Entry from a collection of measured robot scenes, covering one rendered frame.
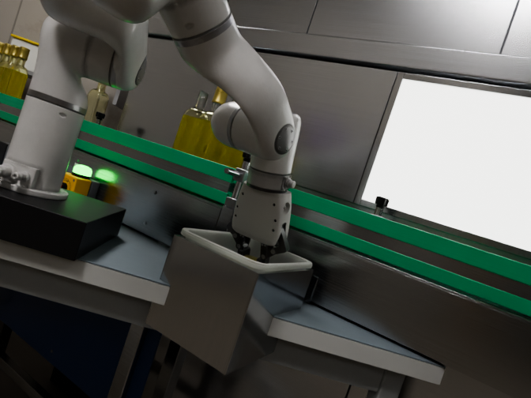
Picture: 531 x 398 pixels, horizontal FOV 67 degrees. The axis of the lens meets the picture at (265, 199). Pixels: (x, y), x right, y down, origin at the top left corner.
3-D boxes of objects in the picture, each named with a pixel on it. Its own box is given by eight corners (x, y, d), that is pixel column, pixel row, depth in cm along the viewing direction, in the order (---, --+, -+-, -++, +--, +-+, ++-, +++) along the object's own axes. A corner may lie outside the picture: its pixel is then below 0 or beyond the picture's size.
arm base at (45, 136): (36, 203, 61) (68, 108, 61) (-45, 176, 61) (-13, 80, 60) (78, 199, 77) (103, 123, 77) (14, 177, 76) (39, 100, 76)
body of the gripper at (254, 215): (302, 185, 72) (289, 242, 75) (256, 170, 77) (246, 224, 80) (282, 189, 66) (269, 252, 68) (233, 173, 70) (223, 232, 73)
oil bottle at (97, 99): (94, 148, 148) (115, 81, 148) (83, 145, 143) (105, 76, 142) (83, 144, 150) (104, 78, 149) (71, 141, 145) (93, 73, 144)
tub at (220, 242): (303, 306, 76) (317, 263, 76) (243, 323, 57) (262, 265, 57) (231, 272, 85) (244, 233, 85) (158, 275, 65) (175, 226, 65)
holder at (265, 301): (310, 305, 81) (323, 268, 81) (242, 324, 57) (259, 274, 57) (243, 272, 89) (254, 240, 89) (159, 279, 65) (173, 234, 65)
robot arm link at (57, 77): (35, 99, 74) (62, 16, 73) (106, 123, 76) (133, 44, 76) (9, 88, 64) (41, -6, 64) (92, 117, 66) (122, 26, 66)
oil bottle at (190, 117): (189, 186, 111) (212, 114, 111) (175, 183, 106) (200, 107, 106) (175, 181, 114) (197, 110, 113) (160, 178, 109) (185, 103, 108)
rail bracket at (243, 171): (261, 215, 91) (279, 163, 91) (220, 207, 77) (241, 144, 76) (251, 211, 93) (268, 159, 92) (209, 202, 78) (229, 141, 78)
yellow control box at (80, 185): (92, 210, 101) (100, 182, 101) (65, 207, 95) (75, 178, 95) (75, 202, 105) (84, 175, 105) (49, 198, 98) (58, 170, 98)
